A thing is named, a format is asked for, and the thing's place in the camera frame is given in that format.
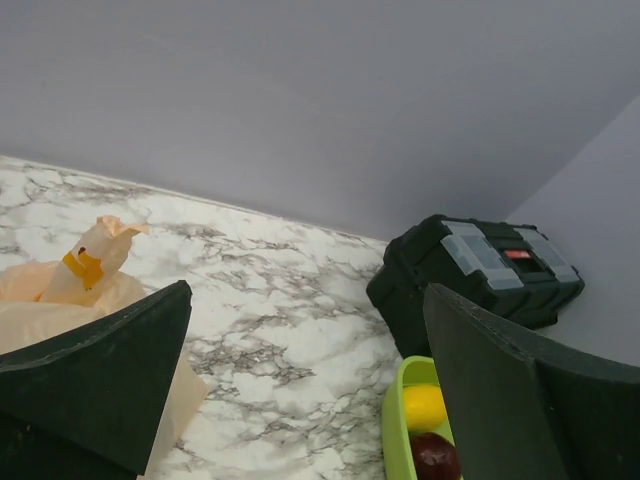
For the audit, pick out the yellow fake mango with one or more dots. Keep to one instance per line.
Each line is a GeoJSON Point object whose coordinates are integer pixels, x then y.
{"type": "Point", "coordinates": [424, 408]}

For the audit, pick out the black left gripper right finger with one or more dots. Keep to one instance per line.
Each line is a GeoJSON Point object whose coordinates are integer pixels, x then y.
{"type": "Point", "coordinates": [523, 406]}

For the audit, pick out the black plastic toolbox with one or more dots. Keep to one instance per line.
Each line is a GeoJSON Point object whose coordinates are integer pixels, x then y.
{"type": "Point", "coordinates": [512, 271]}

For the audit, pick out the banana print plastic bag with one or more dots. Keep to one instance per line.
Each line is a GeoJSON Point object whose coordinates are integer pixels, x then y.
{"type": "Point", "coordinates": [42, 300]}

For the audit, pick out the dark red fake apple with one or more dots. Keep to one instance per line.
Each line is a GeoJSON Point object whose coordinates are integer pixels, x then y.
{"type": "Point", "coordinates": [434, 457]}

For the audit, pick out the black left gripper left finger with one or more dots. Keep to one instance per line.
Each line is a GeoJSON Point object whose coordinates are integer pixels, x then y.
{"type": "Point", "coordinates": [87, 404]}

